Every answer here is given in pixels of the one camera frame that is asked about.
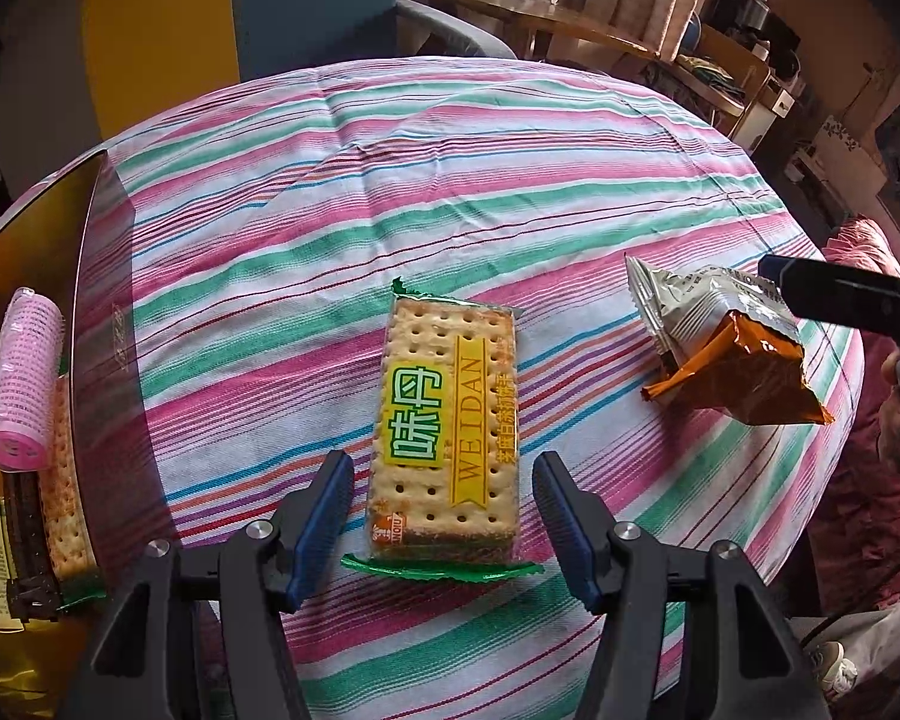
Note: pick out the wooden side table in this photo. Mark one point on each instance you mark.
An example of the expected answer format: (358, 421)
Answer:
(540, 19)

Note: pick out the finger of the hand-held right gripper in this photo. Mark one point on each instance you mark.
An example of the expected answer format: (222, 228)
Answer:
(832, 292)

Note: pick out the grey and orange snack bag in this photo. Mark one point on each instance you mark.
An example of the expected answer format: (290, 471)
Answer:
(750, 379)

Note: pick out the striped pink green tablecloth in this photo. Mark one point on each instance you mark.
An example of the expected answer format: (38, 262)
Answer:
(495, 187)

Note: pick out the pink quilt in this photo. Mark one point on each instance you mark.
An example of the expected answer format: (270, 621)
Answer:
(862, 510)

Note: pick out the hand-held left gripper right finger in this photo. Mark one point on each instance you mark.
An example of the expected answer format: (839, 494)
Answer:
(570, 532)

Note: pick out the wooden chair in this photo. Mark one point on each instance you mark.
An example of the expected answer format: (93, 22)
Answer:
(712, 75)

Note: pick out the yellow cushion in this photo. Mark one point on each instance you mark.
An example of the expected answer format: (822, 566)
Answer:
(157, 30)

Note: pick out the blue office chair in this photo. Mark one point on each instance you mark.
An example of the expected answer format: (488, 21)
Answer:
(307, 0)

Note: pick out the flower print cardboard box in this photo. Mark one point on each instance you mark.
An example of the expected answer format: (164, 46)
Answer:
(844, 157)

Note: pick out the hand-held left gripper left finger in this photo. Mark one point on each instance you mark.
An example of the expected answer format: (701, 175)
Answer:
(319, 532)

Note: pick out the small pink hair roller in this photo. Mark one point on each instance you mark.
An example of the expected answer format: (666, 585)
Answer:
(24, 382)

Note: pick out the person's right hand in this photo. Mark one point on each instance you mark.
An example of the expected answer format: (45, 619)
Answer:
(892, 373)

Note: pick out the yellow label cracker packet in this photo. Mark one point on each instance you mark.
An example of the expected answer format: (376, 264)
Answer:
(446, 427)

